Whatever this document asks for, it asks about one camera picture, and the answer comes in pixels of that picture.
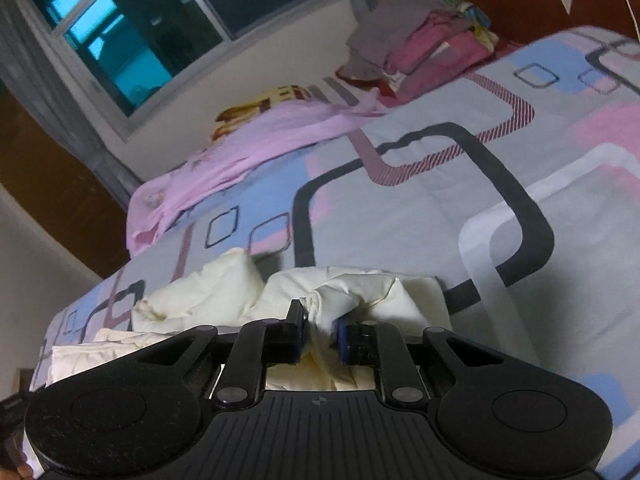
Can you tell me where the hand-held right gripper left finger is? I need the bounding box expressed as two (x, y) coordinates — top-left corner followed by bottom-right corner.
(132, 299), (307, 408)

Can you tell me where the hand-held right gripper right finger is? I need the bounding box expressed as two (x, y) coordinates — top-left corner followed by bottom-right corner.
(336, 320), (507, 405)

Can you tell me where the white puffer jacket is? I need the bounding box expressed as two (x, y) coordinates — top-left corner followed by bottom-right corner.
(44, 248), (454, 396)

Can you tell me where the pile of folded clothes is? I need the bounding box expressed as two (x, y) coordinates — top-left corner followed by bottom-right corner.
(334, 0), (501, 107)

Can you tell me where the wooden bedside furniture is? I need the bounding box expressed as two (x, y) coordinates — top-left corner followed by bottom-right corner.
(16, 367), (37, 397)

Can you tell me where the bed with patterned sheet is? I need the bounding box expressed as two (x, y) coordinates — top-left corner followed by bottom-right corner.
(22, 25), (640, 480)

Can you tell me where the pink blanket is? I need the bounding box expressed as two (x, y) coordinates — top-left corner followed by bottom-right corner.
(125, 91), (393, 256)

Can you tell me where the yellow printed pillow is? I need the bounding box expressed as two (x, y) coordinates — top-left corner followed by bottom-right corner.
(211, 84), (328, 142)

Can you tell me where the brown wooden door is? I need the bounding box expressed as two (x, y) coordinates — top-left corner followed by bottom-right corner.
(0, 80), (132, 281)

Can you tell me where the sliding glass window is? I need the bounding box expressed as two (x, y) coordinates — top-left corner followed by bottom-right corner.
(20, 0), (348, 142)

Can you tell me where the brown scalloped headboard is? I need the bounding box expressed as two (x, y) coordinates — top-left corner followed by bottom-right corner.
(414, 0), (640, 48)

